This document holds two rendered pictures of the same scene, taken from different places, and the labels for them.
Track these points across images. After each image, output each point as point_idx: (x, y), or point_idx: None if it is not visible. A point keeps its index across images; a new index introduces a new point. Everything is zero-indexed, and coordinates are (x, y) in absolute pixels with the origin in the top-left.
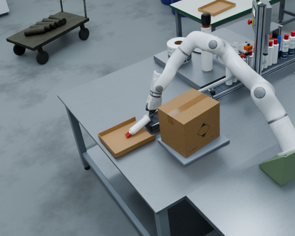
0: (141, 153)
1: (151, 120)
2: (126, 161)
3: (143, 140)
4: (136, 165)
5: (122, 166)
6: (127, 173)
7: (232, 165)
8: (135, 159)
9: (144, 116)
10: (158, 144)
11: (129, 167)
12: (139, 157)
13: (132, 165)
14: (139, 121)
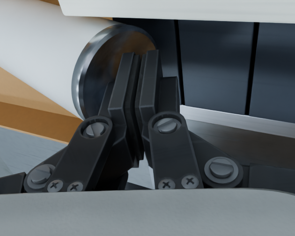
0: (61, 144)
1: (187, 41)
2: (3, 130)
3: (61, 142)
4: (37, 163)
5: None
6: (9, 161)
7: None
8: (35, 146)
9: (70, 13)
10: (144, 165)
11: (14, 153)
12: (49, 149)
13: (25, 155)
14: (9, 69)
